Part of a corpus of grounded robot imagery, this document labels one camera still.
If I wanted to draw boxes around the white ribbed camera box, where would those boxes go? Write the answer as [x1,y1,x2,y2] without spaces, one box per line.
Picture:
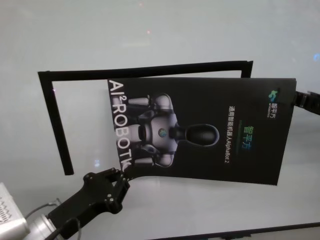
[0,181,29,235]

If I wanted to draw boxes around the black cable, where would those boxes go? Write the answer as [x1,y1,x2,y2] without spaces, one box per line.
[49,216,85,240]

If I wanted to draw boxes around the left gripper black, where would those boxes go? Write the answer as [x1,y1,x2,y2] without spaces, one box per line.
[48,168,131,238]

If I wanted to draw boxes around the black tape frame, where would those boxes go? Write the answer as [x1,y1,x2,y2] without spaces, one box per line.
[37,59,254,176]

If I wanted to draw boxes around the thin grey cable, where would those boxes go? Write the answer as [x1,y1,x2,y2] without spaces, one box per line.
[24,198,65,218]

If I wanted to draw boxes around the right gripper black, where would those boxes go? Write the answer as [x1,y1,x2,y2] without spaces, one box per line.
[279,87,320,113]

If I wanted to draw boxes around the black robot poster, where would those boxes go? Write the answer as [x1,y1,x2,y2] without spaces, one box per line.
[106,77,298,187]

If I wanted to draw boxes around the black table edge frame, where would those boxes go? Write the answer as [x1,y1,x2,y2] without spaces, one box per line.
[219,219,320,240]

